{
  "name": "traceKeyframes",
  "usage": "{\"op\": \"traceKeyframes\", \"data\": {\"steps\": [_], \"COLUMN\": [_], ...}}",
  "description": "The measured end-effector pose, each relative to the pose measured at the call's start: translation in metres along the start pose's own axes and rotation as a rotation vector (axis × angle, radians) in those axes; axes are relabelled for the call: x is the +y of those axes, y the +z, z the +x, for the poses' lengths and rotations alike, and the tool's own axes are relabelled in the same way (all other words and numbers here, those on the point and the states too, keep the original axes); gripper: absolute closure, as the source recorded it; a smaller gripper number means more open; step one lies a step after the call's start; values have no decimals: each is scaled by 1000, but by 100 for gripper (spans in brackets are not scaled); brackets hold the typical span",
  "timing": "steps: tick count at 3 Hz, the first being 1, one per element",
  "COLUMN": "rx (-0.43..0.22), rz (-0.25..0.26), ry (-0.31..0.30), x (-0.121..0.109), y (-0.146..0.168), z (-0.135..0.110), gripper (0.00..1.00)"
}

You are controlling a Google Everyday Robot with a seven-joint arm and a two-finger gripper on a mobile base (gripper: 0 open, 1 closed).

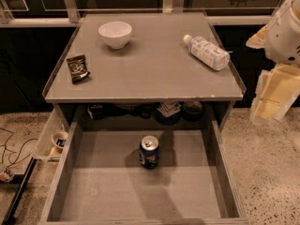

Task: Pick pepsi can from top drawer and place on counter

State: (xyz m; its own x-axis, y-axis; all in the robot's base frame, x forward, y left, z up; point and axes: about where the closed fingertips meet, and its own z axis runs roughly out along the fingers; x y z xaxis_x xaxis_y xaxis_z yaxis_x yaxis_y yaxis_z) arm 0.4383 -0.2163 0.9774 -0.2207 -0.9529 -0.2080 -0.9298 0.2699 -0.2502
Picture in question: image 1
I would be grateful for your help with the clear plastic water bottle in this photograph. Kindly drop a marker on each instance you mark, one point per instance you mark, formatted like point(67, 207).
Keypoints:
point(207, 52)

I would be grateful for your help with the white paper cup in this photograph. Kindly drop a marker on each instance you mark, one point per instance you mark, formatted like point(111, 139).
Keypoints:
point(59, 138)

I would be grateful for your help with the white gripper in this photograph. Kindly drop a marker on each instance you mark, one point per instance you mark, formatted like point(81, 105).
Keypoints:
point(283, 37)

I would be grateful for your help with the blue pepsi can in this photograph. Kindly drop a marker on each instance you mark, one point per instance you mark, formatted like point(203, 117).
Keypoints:
point(149, 152)

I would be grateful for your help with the clear plastic side bin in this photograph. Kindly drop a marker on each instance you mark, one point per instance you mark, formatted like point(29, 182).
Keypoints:
point(44, 149)

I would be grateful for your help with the grey cabinet with counter top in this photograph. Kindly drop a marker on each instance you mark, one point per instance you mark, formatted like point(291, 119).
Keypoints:
point(154, 66)

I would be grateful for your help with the black snack packet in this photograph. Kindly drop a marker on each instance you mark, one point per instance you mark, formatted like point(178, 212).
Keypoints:
point(77, 68)

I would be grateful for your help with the white ceramic bowl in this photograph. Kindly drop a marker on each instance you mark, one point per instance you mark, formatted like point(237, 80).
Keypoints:
point(115, 34)

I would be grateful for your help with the open grey top drawer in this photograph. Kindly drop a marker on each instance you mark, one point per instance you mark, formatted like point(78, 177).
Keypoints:
point(100, 180)

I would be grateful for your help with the dark object on shelf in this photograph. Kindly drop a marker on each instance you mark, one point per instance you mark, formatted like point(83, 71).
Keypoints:
point(97, 111)

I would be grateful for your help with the black round container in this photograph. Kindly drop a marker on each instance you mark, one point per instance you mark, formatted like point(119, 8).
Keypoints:
point(192, 111)

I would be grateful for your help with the patterned packet on shelf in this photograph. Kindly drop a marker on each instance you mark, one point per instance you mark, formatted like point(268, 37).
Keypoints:
point(167, 109)

